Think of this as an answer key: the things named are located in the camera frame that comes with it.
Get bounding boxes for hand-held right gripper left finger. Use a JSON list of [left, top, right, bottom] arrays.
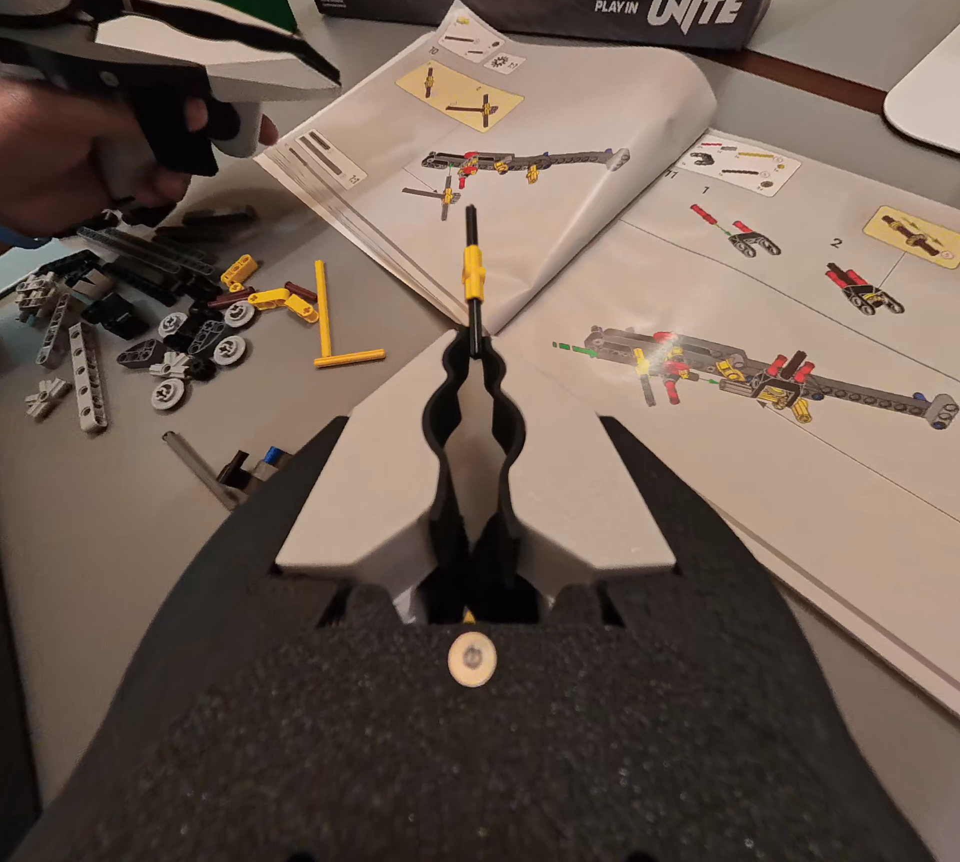
[[274, 328, 475, 625]]

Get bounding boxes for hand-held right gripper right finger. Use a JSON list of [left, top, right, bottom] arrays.
[[471, 335, 678, 623]]

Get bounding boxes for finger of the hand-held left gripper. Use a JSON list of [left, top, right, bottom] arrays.
[[112, 0, 344, 88], [93, 20, 344, 106]]

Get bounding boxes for long dark grey toy axle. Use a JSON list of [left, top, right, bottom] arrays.
[[162, 430, 241, 511]]

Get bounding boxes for pile of toy brick pieces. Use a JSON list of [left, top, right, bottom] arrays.
[[15, 205, 320, 436]]

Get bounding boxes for white instruction booklet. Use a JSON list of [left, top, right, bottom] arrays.
[[253, 0, 960, 717]]

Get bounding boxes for person's left hand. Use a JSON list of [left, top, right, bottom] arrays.
[[0, 78, 195, 242]]

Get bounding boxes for grey toy beam assembly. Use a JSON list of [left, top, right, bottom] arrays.
[[217, 445, 294, 492]]

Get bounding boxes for white stand base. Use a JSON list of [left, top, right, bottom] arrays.
[[883, 18, 960, 154]]

